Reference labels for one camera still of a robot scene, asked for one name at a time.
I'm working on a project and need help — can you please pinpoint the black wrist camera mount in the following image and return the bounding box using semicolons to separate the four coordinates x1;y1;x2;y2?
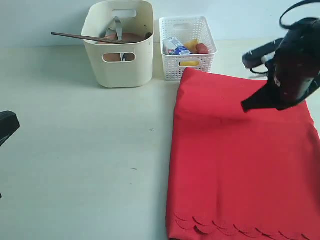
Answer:
242;38;283;69

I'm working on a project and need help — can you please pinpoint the cream plastic bin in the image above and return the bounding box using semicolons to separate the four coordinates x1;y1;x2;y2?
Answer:
81;0;155;88

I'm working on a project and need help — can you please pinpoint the dark wooden chopstick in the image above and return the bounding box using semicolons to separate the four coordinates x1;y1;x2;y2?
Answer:
51;32;128;44
82;36;127;44

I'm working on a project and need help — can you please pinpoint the red sausage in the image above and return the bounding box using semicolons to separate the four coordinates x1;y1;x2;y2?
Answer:
195;43;209;54

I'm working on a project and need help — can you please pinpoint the stainless steel cup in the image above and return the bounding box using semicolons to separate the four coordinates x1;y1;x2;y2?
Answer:
105;28;117;39

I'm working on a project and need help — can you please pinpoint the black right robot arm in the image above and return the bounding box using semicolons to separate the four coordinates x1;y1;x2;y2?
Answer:
241;17;320;112

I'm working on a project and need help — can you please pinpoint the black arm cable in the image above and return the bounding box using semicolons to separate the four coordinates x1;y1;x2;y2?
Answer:
279;0;320;30

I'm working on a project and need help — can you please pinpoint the wooden spoon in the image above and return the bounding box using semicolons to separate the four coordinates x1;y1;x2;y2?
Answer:
144;32;153;40

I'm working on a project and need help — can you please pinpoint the yellow orange fruit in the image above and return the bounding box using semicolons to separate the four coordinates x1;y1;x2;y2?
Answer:
179;60;200;67

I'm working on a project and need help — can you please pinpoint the red table cloth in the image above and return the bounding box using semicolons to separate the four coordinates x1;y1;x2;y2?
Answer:
166;68;320;240

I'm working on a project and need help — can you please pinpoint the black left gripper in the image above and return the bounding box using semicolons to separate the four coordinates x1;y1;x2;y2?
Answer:
0;110;20;147

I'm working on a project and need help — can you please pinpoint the white perforated plastic basket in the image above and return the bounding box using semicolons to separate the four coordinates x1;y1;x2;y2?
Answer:
159;16;218;81

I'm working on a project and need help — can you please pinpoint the silver table knife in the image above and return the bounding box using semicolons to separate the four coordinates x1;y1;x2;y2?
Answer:
114;16;126;62

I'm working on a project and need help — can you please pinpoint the blue white milk carton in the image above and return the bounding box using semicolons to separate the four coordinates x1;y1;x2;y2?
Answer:
163;37;192;56

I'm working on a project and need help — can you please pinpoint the yellow cheese wedge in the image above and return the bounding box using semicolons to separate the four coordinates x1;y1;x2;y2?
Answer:
183;38;199;54

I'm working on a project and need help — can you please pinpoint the brown wooden plate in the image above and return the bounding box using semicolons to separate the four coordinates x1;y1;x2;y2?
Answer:
103;33;145;62

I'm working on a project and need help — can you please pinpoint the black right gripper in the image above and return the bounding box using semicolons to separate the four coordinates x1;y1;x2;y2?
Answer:
241;48;320;113

